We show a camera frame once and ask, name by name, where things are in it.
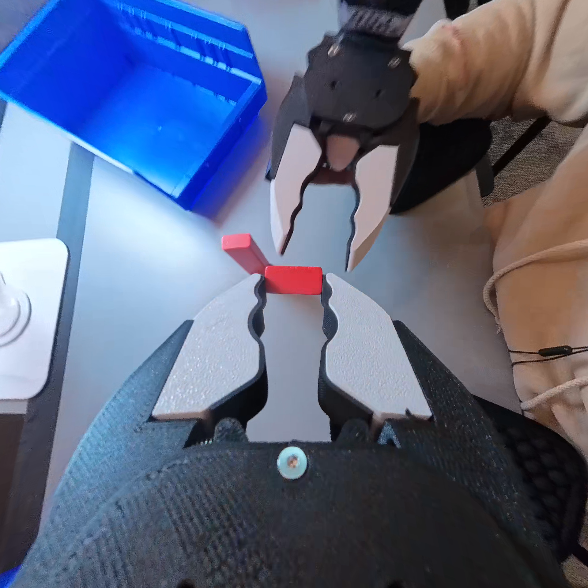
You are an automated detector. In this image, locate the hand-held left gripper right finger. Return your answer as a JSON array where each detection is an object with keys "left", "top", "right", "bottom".
[{"left": 318, "top": 273, "right": 434, "bottom": 422}]

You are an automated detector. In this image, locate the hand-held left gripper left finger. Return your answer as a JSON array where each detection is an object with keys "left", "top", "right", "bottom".
[{"left": 151, "top": 273, "right": 268, "bottom": 421}]

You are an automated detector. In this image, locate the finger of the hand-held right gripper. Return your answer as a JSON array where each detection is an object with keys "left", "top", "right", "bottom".
[
  {"left": 345, "top": 145, "right": 400, "bottom": 272},
  {"left": 269, "top": 123, "right": 322, "bottom": 256}
]

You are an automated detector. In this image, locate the red wooden block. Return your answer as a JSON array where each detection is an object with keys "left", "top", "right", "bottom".
[
  {"left": 264, "top": 265, "right": 324, "bottom": 296},
  {"left": 221, "top": 233, "right": 273, "bottom": 277}
]

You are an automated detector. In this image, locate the person's right forearm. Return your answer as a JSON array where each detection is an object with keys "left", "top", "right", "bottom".
[{"left": 401, "top": 0, "right": 588, "bottom": 126}]

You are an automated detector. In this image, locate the person's right hand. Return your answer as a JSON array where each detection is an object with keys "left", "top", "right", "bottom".
[{"left": 326, "top": 134, "right": 360, "bottom": 173}]

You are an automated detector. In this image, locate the black chair seat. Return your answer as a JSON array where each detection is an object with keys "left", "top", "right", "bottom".
[{"left": 390, "top": 116, "right": 496, "bottom": 216}]

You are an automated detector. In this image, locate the person's beige hoodie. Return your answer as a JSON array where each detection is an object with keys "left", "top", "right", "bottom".
[{"left": 481, "top": 133, "right": 588, "bottom": 444}]

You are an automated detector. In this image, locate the blue plastic bin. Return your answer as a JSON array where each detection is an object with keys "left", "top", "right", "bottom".
[{"left": 0, "top": 0, "right": 268, "bottom": 213}]

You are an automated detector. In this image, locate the white sign stand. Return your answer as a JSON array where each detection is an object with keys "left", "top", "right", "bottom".
[{"left": 0, "top": 238, "right": 70, "bottom": 401}]

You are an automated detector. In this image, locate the black mesh chair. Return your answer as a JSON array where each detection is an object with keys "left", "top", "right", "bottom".
[{"left": 475, "top": 397, "right": 588, "bottom": 588}]

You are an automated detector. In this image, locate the beige hoodie drawstring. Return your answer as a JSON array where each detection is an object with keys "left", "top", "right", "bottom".
[{"left": 482, "top": 238, "right": 588, "bottom": 412}]

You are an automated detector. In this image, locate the black elastic cord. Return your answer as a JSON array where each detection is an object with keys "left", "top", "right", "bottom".
[{"left": 509, "top": 344, "right": 588, "bottom": 368}]

